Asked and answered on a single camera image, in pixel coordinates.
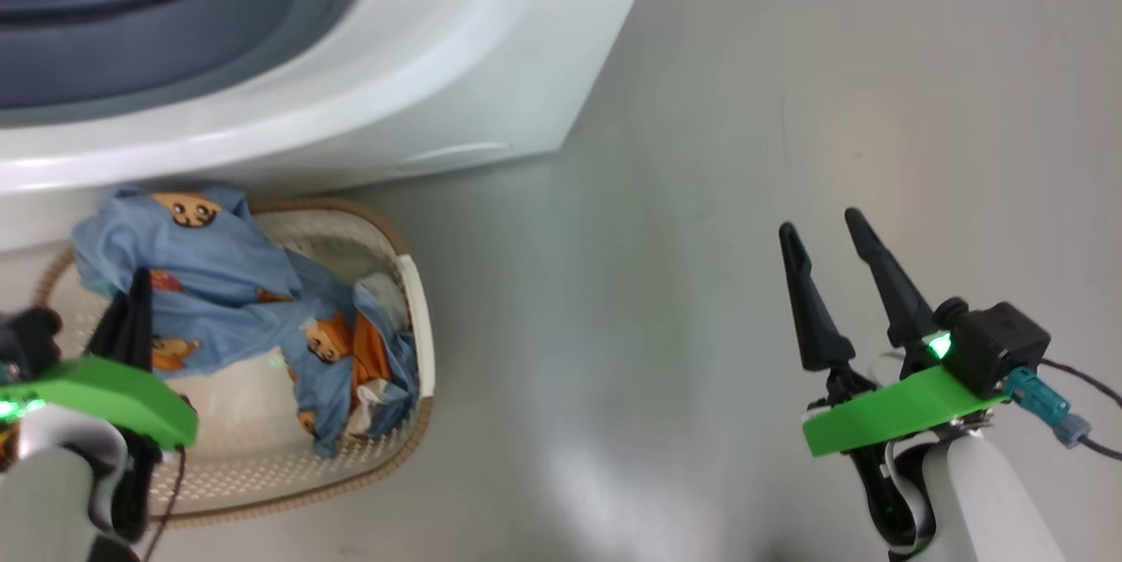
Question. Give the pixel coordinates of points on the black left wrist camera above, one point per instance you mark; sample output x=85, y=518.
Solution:
x=31, y=343

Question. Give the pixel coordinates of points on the blue bear print garment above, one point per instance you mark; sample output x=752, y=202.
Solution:
x=219, y=281

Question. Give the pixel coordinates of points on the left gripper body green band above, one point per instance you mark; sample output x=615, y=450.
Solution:
x=96, y=395

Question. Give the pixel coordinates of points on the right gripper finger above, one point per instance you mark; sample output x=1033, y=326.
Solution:
x=811, y=308
x=890, y=290

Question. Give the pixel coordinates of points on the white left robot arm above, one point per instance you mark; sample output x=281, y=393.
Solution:
x=44, y=501

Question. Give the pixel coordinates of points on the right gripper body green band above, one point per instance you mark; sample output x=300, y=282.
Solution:
x=894, y=413

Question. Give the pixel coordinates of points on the white front-load washing machine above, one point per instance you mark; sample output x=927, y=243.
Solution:
x=394, y=45

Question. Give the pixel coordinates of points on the cream perforated laundry basket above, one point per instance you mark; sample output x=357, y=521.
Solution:
x=263, y=457

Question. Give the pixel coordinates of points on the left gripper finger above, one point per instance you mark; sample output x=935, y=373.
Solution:
x=142, y=325
x=112, y=334

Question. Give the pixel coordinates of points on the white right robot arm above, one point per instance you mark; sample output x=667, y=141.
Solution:
x=990, y=509

